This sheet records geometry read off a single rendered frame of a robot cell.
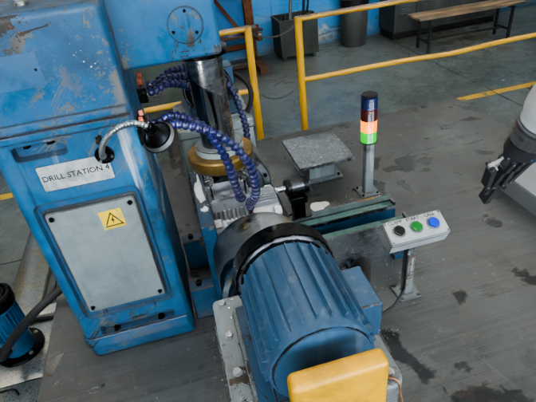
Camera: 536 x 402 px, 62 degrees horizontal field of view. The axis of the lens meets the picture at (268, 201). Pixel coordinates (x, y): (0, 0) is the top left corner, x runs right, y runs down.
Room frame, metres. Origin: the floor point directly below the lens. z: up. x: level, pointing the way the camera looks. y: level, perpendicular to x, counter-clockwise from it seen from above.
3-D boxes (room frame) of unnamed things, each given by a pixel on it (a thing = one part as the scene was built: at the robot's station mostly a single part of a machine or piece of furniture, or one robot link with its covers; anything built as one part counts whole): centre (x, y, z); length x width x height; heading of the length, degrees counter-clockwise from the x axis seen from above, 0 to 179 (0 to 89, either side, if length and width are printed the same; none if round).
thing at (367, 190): (1.50, -0.41, 1.01); 0.08 x 0.08 x 0.42; 10
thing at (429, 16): (5.70, -2.72, 0.22); 1.40 x 0.33 x 0.43; 98
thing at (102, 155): (0.84, 0.26, 1.46); 0.18 x 0.11 x 0.13; 100
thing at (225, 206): (1.10, 0.11, 1.11); 0.12 x 0.11 x 0.07; 100
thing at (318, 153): (1.71, -0.24, 0.86); 0.27 x 0.24 x 0.12; 10
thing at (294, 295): (0.49, -0.07, 1.16); 0.33 x 0.26 x 0.42; 10
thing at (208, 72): (1.11, 0.11, 1.38); 0.18 x 0.18 x 0.48
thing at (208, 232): (1.09, 0.23, 0.97); 0.30 x 0.11 x 0.34; 10
